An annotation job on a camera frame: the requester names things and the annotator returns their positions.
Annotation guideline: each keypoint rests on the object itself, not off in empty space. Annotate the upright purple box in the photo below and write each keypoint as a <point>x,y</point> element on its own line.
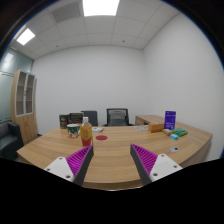
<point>170,120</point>

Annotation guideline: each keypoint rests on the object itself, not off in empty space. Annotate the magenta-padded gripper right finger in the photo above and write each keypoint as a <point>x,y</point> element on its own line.
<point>148,160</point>

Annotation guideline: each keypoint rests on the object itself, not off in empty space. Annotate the white printed paper sheet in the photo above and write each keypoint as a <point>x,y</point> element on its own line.
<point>97,129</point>

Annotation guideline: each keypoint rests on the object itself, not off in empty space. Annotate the tall dark brown box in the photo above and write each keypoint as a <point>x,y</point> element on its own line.
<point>63,121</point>

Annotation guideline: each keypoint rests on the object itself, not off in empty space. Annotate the white ceiling light panel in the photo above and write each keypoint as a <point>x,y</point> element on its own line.
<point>101,7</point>
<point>25,36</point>

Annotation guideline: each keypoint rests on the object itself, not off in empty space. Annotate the green and white mug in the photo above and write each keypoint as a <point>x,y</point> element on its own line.
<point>73,130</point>

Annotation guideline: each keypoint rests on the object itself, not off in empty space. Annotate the yellow tea drink bottle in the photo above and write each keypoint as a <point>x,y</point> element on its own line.
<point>86,133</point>

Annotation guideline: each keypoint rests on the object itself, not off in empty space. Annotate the flat round red coaster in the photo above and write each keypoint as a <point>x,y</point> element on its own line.
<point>101,137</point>

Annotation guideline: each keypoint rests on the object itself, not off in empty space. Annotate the small orange box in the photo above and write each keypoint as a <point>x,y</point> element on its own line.
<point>155,128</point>

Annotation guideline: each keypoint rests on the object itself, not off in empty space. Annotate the small round grey disc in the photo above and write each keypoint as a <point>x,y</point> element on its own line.
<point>174,149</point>

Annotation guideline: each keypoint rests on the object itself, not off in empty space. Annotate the grey ceiling air vent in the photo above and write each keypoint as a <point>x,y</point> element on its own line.
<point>66,12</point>

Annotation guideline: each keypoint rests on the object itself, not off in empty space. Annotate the small green box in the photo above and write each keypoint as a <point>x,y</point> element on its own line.
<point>180,132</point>

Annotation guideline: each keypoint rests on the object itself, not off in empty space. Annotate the dark grey office chair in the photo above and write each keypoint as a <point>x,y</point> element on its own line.
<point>91,116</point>

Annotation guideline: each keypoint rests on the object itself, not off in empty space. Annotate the wooden side desk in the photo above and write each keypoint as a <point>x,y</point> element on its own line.
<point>146,119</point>

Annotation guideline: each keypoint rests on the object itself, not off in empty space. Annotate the white round-print paper sheet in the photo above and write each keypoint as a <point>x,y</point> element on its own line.
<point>142,127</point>

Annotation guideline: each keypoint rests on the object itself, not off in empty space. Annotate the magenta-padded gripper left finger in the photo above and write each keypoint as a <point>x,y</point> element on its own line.
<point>77,162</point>

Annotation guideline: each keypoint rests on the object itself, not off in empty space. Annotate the black mesh office chair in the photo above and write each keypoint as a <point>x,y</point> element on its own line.
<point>117,117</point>

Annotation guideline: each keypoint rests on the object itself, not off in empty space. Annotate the flat black box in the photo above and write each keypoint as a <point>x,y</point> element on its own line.
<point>75,117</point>

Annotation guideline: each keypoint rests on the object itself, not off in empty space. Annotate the small light blue box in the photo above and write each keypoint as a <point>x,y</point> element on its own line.
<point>174,136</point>

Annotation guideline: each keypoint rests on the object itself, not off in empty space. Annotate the wooden shelf cabinet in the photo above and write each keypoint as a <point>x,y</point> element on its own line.
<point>24,116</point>

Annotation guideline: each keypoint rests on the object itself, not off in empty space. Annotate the black leather sofa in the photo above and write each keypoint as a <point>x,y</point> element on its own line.
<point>9,140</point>

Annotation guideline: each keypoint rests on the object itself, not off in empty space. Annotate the small beige box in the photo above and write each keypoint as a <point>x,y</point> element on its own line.
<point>166,131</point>

